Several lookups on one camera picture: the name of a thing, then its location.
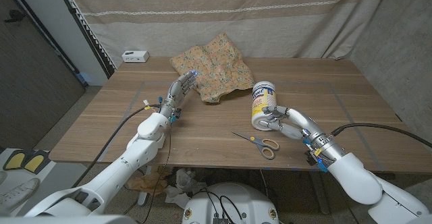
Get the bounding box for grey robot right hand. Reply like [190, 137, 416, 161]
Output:
[259, 104, 348, 165]

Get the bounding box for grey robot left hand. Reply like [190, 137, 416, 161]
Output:
[158, 69, 198, 119]

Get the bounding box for grey scissors with tan grips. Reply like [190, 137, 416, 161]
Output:
[231, 130, 281, 161]

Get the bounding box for crumpled white paper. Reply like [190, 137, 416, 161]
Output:
[164, 168, 207, 210]

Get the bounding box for crumpled brown paper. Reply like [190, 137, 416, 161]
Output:
[127, 165, 173, 196]

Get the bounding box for white yellow wipes canister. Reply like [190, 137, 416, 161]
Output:
[250, 80, 280, 132]

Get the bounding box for floral patterned cloth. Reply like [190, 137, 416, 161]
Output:
[170, 32, 257, 103]

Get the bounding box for white power strip box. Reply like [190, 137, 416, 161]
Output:
[121, 50, 151, 63]

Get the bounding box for metal table leg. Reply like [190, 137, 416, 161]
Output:
[137, 190, 151, 206]
[308, 171, 331, 215]

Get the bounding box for beige striped curtain backdrop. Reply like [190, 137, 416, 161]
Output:
[62, 0, 392, 60]

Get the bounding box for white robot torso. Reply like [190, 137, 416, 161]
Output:
[182, 182, 279, 224]

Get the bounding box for dark grey door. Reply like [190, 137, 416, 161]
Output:
[0, 0, 86, 150]

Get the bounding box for yellow black foot pad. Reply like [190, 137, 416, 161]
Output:
[28, 151, 51, 174]
[2, 149, 30, 171]

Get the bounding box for white sneaker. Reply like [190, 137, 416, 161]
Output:
[0, 177, 41, 215]

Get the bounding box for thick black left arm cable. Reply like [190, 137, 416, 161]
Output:
[71, 104, 161, 188]

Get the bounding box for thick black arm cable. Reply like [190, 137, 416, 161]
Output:
[330, 122, 432, 149]
[71, 104, 161, 188]

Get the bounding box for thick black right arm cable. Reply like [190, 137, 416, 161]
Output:
[330, 122, 432, 149]

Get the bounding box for perforated metal rail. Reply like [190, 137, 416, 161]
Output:
[53, 0, 117, 80]

